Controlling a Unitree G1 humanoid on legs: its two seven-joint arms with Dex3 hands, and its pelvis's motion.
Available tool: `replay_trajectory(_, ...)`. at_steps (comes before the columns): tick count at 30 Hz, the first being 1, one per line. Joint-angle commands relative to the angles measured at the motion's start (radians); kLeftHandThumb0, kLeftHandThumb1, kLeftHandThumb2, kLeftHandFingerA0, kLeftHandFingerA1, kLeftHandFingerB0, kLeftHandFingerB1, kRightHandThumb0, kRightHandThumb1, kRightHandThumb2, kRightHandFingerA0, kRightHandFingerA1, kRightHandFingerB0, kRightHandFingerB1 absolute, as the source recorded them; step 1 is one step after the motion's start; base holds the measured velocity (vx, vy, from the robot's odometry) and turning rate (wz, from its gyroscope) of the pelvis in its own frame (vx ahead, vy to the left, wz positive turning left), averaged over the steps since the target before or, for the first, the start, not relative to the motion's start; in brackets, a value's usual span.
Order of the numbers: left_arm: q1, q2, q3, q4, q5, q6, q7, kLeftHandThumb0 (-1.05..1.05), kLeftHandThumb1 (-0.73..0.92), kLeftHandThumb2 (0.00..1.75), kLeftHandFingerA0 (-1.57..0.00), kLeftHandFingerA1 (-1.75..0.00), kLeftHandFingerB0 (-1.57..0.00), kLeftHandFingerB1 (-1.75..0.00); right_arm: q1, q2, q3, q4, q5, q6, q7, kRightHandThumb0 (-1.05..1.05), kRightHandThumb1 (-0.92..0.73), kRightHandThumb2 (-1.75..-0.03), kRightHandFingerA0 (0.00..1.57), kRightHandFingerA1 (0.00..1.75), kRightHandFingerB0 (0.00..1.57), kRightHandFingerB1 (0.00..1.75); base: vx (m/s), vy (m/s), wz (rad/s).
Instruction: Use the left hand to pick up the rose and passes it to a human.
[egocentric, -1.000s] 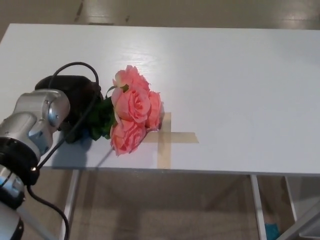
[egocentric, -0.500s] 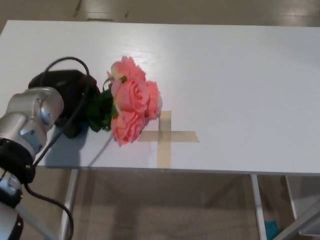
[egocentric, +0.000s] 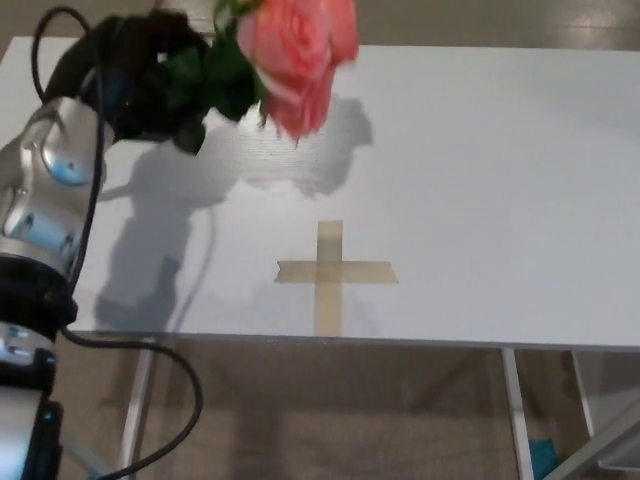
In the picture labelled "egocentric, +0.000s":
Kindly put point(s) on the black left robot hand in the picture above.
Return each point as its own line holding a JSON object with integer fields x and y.
{"x": 135, "y": 100}

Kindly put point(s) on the pink rose bouquet green leaves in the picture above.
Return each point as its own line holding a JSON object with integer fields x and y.
{"x": 295, "y": 50}

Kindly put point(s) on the grey metal frame bar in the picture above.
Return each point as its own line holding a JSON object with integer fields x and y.
{"x": 87, "y": 457}
{"x": 610, "y": 450}

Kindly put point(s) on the blue object on floor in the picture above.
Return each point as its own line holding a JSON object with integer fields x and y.
{"x": 544, "y": 452}

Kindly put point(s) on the beige upright tape strip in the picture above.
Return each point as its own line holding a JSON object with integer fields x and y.
{"x": 329, "y": 300}

